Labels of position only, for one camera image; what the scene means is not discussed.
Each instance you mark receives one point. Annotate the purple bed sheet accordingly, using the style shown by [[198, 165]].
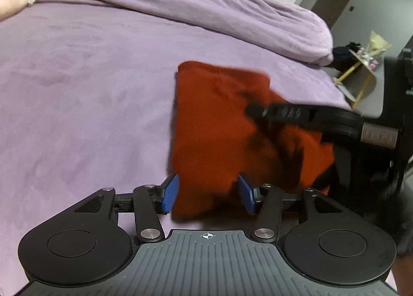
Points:
[[86, 100]]

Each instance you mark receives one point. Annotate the purple rumpled blanket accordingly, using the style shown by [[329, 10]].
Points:
[[283, 28]]

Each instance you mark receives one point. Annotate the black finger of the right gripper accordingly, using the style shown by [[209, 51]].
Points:
[[303, 115]]

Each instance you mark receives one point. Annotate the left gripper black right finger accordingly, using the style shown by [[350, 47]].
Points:
[[318, 237]]

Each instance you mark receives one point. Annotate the black bag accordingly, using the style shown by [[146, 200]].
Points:
[[342, 58]]

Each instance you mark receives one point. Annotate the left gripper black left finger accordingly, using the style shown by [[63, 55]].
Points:
[[98, 236]]

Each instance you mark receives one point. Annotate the rust red knit sweater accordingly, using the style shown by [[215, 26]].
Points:
[[215, 141]]

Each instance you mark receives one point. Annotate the yellow legged side table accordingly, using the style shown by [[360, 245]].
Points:
[[354, 82]]

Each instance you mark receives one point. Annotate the cream wrapped bouquet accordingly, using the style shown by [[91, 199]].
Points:
[[376, 47]]

